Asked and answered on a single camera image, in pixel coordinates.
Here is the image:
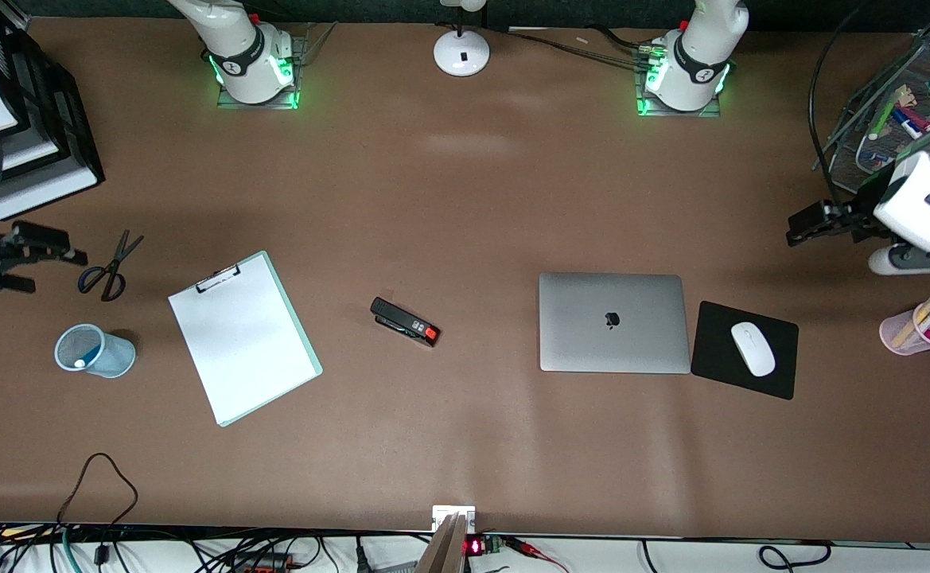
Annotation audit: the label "silver laptop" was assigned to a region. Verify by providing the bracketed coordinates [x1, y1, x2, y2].
[539, 272, 693, 374]

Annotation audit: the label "white marker with blue cap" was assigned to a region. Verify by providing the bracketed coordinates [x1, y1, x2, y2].
[889, 107, 924, 142]

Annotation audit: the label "green marker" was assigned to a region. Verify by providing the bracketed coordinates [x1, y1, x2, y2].
[870, 95, 901, 142]

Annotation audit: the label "black scissors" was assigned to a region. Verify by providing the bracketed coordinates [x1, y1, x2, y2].
[77, 230, 146, 302]

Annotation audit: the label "black stacked paper tray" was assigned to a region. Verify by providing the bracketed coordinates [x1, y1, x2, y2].
[0, 0, 107, 223]

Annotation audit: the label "yellow wooden ruler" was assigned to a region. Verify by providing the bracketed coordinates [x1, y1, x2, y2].
[892, 301, 930, 348]

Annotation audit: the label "pink pen cup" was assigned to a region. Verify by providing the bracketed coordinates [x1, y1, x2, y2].
[879, 298, 930, 356]

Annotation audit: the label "blue mesh pen cup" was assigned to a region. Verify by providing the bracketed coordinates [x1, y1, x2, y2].
[54, 323, 137, 379]

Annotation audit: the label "white computer mouse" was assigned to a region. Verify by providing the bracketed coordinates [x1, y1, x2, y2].
[731, 322, 776, 378]

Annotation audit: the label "black mouse pad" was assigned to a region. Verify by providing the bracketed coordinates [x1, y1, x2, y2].
[691, 300, 800, 401]

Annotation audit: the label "white paper sheet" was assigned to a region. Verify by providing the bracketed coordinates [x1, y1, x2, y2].
[168, 256, 313, 425]

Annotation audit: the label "pale green clipboard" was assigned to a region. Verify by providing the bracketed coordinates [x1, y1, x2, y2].
[167, 250, 324, 428]

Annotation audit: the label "black stapler with red end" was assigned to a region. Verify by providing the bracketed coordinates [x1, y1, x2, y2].
[370, 297, 441, 348]

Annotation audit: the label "white lamp base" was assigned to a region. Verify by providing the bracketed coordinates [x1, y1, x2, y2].
[433, 0, 491, 78]

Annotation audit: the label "grey wire mesh tray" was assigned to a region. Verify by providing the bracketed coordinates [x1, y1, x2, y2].
[813, 32, 930, 196]

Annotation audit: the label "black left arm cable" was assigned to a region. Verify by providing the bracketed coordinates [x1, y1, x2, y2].
[807, 8, 871, 209]

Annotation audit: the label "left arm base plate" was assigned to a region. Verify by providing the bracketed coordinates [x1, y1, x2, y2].
[635, 44, 722, 119]

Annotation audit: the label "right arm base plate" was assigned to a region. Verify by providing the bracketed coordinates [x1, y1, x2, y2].
[216, 33, 301, 111]

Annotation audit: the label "black looped cable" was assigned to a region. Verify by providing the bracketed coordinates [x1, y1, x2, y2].
[56, 452, 140, 528]

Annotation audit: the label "black table cable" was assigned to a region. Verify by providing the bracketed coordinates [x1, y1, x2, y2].
[487, 25, 656, 71]

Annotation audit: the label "black coiled cable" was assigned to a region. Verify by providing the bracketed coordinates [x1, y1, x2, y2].
[757, 541, 833, 571]

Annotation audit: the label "red wires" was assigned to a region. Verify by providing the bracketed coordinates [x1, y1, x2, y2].
[503, 536, 570, 573]

